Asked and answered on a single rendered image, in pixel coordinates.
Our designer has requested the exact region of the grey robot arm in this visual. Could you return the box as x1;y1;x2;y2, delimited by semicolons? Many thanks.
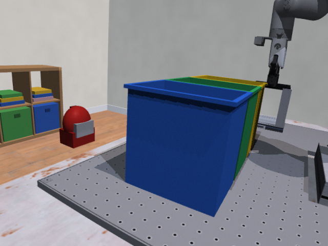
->
254;0;328;46

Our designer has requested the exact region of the green bin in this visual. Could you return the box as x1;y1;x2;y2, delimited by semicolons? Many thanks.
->
165;77;262;180

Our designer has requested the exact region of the yellow open-top bin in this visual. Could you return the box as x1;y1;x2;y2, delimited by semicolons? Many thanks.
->
191;75;268;157

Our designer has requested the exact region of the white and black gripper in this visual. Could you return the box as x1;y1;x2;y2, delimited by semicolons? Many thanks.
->
266;37;291;87

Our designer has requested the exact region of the blue open-top bin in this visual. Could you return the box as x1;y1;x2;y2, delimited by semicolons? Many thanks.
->
124;79;253;217

